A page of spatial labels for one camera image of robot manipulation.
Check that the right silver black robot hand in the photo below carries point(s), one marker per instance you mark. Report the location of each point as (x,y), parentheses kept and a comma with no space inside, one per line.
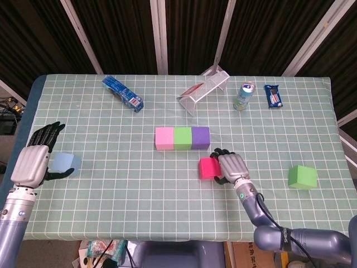
(234,169)

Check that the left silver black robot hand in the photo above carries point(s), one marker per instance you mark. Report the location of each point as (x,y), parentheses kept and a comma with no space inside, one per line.
(30,167)

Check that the red foam cube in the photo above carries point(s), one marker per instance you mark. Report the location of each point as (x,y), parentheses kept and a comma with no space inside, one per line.
(209,169)

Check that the purple foam cube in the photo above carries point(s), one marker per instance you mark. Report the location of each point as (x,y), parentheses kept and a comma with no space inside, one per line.
(200,138)

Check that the green foam cube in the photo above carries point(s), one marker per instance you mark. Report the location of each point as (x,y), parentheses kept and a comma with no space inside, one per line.
(302,177)
(182,138)

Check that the pink foam cube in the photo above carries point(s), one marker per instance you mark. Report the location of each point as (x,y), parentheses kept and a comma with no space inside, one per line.
(164,139)

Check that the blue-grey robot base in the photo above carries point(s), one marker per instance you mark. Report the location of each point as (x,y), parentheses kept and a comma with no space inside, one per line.
(181,255)

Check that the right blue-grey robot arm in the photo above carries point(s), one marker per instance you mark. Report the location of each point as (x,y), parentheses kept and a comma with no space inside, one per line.
(312,240)

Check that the light blue foam cube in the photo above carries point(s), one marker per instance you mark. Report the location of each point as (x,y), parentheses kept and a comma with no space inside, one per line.
(64,161)

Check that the black box device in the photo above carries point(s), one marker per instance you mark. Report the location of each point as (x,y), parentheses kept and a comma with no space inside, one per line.
(7,127)

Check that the green white drink can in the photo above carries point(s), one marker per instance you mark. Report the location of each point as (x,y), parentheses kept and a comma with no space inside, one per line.
(244,97)

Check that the dark blue cookie packet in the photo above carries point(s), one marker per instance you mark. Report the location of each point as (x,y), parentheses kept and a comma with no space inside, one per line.
(274,97)

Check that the green checked tablecloth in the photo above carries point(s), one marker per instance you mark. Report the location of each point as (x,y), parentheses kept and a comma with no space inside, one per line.
(156,206)

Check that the brown cardboard box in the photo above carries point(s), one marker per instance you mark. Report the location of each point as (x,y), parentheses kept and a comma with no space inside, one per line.
(245,257)

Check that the red card in basket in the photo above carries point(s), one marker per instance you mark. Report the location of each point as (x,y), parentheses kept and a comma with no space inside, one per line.
(192,90)

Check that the white printed bag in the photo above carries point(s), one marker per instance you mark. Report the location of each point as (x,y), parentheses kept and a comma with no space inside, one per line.
(82,255)

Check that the yellow bar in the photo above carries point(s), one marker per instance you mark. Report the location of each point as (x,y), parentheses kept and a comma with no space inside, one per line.
(284,261)

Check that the teal snack bag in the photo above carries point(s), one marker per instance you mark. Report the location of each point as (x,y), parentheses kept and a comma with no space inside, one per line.
(117,248)

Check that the long blue cookie box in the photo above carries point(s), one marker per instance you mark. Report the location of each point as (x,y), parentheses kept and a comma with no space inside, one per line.
(124,94)

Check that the black pleated curtain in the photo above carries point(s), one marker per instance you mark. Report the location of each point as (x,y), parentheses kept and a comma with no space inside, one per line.
(120,33)

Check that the white metal frame post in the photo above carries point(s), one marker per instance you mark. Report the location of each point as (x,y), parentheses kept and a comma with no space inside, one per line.
(12,92)
(348,117)
(224,33)
(81,33)
(315,36)
(159,36)
(348,148)

